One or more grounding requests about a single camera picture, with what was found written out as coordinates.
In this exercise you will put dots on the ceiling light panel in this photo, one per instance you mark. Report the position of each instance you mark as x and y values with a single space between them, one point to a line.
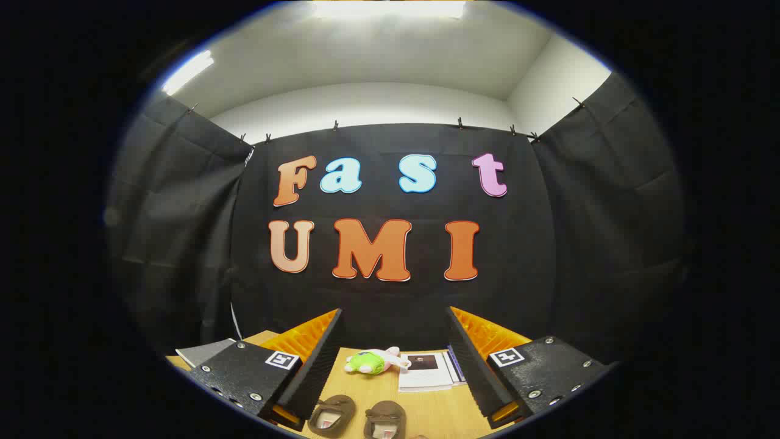
390 8
189 72

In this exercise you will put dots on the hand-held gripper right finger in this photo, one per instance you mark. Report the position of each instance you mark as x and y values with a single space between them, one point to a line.
475 372

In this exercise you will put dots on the blue cover book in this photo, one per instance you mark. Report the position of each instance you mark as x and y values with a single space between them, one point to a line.
451 360

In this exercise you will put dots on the white book with dark photo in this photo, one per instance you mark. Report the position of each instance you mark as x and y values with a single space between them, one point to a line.
426 378

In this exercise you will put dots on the brown fuzzy shoe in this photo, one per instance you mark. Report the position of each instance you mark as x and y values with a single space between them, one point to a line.
384 410
341 405

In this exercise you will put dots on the green and pink plush toy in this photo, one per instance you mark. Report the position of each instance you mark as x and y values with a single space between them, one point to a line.
368 363

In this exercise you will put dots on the grey fabric storage box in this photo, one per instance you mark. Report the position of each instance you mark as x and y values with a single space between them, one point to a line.
204 352

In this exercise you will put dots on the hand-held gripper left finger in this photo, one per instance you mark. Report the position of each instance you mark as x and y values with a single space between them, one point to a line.
317 372

